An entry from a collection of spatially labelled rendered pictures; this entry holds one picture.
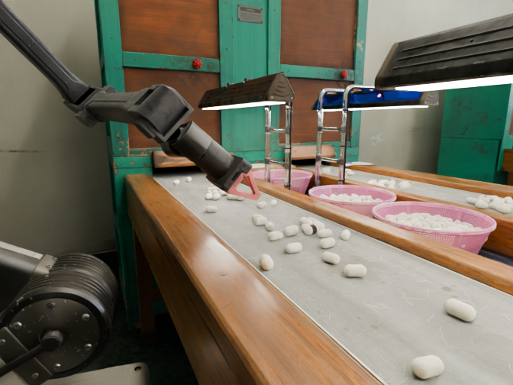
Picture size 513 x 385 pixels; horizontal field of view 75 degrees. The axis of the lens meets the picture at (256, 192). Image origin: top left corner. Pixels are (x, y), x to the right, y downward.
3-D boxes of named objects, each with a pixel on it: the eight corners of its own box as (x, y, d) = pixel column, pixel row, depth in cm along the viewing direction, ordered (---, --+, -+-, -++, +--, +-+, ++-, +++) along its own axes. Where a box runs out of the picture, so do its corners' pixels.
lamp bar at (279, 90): (268, 101, 83) (269, 70, 82) (197, 108, 138) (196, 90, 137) (295, 101, 87) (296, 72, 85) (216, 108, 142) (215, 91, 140)
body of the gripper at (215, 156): (230, 157, 70) (204, 134, 67) (251, 164, 61) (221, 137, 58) (211, 182, 69) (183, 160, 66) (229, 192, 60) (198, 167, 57)
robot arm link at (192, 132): (172, 140, 56) (191, 114, 57) (160, 142, 62) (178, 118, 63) (203, 166, 59) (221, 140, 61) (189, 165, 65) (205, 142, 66)
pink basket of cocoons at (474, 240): (439, 285, 66) (444, 239, 64) (347, 242, 90) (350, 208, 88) (515, 260, 78) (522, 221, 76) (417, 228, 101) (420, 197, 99)
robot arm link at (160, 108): (69, 112, 84) (100, 83, 87) (88, 128, 87) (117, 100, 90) (133, 120, 52) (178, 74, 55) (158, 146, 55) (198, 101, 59)
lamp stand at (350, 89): (341, 206, 127) (348, 82, 118) (311, 195, 145) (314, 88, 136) (379, 201, 136) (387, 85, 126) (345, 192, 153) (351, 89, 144)
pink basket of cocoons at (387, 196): (371, 241, 90) (373, 207, 88) (291, 221, 108) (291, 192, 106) (406, 221, 109) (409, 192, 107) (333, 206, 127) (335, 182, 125)
